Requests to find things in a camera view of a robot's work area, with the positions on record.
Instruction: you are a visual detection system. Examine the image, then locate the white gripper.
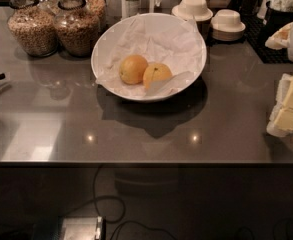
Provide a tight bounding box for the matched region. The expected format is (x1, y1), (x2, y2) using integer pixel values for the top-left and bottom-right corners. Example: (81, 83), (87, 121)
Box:
(266, 74), (293, 137)

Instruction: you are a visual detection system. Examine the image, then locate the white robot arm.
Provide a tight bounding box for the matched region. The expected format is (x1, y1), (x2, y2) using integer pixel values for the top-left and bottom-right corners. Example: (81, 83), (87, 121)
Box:
(266, 22), (293, 137)

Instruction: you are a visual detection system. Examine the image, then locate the black rubber bar mat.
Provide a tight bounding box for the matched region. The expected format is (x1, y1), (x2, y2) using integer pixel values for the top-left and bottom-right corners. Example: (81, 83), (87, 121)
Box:
(241, 16), (292, 64)

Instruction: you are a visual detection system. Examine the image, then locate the black container with packets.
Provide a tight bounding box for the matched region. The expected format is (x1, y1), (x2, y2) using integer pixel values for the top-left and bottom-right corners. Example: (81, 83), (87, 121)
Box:
(263, 0), (293, 39)

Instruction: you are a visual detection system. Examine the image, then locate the white crumpled paper liner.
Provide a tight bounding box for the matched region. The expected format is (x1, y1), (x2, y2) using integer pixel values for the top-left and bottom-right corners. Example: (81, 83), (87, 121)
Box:
(95, 15), (204, 98)

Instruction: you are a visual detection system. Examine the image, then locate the rear glass cereal jar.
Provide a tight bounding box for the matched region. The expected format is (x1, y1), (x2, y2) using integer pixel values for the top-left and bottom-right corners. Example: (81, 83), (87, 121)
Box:
(85, 0), (106, 30)

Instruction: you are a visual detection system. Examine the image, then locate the glass cereal jar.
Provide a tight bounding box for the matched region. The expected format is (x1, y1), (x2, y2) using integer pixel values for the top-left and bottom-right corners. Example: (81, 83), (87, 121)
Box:
(85, 0), (106, 30)
(54, 0), (100, 57)
(7, 0), (58, 57)

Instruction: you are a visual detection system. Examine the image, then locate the middle glass cereal jar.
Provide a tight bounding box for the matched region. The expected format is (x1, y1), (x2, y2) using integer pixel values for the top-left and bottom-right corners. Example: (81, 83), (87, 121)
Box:
(54, 0), (100, 57)

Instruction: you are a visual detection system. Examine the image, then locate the silver box under table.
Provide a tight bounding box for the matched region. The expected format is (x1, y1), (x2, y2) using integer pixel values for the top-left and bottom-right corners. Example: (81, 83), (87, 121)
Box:
(58, 216), (105, 240)

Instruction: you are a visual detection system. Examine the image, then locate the left glass cereal jar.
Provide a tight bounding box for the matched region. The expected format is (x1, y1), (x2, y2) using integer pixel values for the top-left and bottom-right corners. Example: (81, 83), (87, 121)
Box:
(7, 0), (58, 57)

